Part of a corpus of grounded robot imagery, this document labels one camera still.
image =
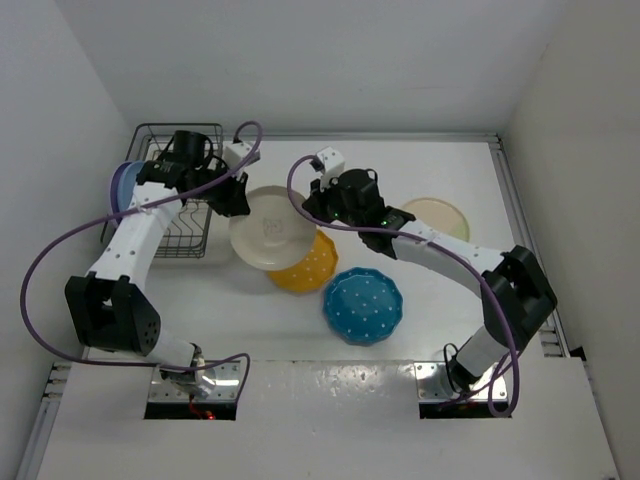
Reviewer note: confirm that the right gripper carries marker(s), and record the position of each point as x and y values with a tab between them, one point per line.
315	203

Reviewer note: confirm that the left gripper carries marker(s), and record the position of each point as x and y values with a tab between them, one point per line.
234	202

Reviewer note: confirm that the yellow dotted plate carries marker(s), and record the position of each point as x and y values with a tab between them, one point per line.
311	273

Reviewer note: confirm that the light blue plate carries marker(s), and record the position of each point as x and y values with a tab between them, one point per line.
126	183

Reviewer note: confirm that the purple plate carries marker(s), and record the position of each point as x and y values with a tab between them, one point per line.
113	187

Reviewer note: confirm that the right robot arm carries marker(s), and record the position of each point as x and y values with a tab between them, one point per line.
515	294

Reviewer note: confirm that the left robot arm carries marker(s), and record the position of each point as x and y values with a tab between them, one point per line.
108	305

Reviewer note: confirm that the cream drip tray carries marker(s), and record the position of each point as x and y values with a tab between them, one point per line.
222	250

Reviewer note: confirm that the teal dotted plate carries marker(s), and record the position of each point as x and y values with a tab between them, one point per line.
362	306

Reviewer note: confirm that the cream green plate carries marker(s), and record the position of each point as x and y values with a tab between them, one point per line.
440	215

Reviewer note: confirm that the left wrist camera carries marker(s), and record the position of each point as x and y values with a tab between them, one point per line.
233	154

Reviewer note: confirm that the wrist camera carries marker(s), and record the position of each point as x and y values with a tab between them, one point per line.
329	162
233	154

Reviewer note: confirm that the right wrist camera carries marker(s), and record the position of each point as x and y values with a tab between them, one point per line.
329	162

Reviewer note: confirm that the wire dish rack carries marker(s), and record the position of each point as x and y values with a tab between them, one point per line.
150	139

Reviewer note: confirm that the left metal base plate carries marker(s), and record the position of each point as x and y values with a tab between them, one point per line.
220	384

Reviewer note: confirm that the metal base plate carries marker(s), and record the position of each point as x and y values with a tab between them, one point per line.
220	384
433	385

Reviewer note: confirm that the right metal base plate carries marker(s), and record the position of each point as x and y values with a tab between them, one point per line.
433	385

